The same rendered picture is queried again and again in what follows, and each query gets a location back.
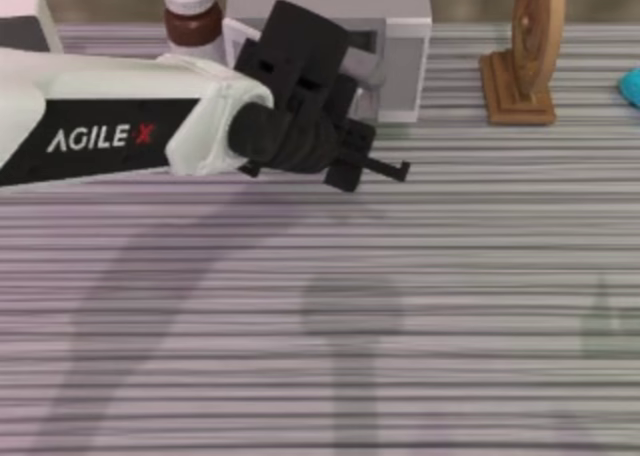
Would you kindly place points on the white microwave oven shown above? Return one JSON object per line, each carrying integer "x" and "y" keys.
{"x": 400, "y": 61}

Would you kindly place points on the turquoise blue object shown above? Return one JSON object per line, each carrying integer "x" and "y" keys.
{"x": 631, "y": 87}

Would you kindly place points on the wooden round ornament on stand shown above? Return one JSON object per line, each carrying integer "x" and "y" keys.
{"x": 530, "y": 51}

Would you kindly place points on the white appliance with dark panel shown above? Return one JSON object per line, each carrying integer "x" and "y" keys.
{"x": 25, "y": 21}

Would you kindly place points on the brown jar with white lid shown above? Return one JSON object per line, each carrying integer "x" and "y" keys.
{"x": 192, "y": 23}

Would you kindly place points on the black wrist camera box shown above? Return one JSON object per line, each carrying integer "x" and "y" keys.
{"x": 295, "y": 41}

